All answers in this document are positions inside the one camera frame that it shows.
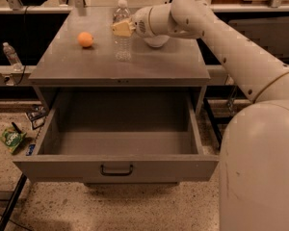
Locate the white ceramic bowl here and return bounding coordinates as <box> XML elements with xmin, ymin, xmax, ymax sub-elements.
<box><xmin>144</xmin><ymin>35</ymin><xmax>170</xmax><ymax>48</ymax></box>

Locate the orange fruit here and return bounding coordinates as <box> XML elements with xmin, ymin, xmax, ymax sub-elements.
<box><xmin>77</xmin><ymin>32</ymin><xmax>93</xmax><ymax>48</ymax></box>

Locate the grey metal cabinet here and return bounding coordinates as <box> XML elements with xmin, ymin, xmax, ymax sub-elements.
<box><xmin>29</xmin><ymin>8</ymin><xmax>209</xmax><ymax>114</ymax></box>

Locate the black drawer handle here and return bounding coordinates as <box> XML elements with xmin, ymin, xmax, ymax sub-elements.
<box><xmin>100</xmin><ymin>165</ymin><xmax>134</xmax><ymax>177</ymax></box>

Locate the clear plastic water bottle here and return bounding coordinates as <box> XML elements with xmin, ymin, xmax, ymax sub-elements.
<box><xmin>112</xmin><ymin>0</ymin><xmax>131</xmax><ymax>62</ymax></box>

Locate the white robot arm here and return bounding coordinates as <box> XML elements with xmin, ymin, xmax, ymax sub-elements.
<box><xmin>112</xmin><ymin>0</ymin><xmax>289</xmax><ymax>231</ymax></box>

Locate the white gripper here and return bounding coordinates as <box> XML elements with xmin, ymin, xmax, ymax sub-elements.
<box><xmin>111</xmin><ymin>7</ymin><xmax>153</xmax><ymax>38</ymax></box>

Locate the open grey top drawer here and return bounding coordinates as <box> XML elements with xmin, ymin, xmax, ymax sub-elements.
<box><xmin>13</xmin><ymin>91</ymin><xmax>218</xmax><ymax>184</ymax></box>

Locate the black floor stand leg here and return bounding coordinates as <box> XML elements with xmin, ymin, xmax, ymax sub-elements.
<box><xmin>0</xmin><ymin>174</ymin><xmax>27</xmax><ymax>231</ymax></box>

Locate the green snack bag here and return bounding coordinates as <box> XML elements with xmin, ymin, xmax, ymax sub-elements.
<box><xmin>0</xmin><ymin>127</ymin><xmax>26</xmax><ymax>154</ymax></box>

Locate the clear background water bottle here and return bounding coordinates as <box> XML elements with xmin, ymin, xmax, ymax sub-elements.
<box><xmin>3</xmin><ymin>42</ymin><xmax>23</xmax><ymax>72</ymax></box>

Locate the black packet on floor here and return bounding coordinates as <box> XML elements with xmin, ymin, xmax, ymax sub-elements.
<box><xmin>26</xmin><ymin>105</ymin><xmax>47</xmax><ymax>130</ymax></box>

